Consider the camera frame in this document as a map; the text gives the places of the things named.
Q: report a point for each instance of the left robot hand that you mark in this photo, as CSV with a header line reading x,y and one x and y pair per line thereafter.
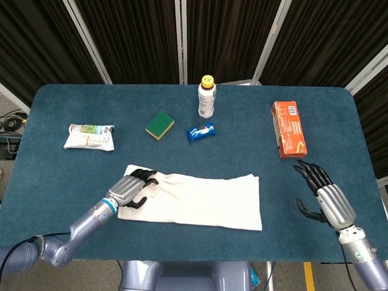
x,y
125,189

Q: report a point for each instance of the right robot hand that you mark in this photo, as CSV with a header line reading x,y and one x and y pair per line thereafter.
x,y
335,204

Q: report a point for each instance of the white T-shirt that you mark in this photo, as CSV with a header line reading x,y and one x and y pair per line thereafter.
x,y
197,200

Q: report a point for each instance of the white snack bag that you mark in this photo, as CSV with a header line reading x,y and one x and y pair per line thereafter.
x,y
89,138

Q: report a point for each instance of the green yellow sponge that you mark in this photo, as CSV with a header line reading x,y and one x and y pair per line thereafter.
x,y
159,124

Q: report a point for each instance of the yellow floor tape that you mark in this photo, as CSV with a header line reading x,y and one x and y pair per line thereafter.
x,y
308,277

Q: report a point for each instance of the orange cardboard box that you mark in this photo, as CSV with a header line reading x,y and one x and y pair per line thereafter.
x,y
289,130

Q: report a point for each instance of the black pleated curtain panel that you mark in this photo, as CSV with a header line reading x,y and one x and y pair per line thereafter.
x,y
327,39
30,45
376,127
227,39
136,39

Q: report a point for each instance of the blue cookie packet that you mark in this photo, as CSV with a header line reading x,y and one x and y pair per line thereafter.
x,y
200,132

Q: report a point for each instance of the metal table leg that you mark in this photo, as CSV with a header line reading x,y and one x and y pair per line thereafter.
x,y
269,276

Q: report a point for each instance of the blue floor object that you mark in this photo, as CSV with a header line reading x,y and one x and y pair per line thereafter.
x,y
255,277

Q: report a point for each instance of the grey-blue robot torso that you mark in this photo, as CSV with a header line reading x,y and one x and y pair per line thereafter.
x,y
197,276

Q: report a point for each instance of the white bottle yellow cap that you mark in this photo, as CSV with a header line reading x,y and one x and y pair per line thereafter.
x,y
206,101

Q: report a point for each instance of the dark equipment box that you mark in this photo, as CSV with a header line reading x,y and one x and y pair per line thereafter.
x,y
9,147

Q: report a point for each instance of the white partition frame post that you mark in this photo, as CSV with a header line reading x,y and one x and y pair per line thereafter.
x,y
272,41
366,72
184,39
12,97
88,41

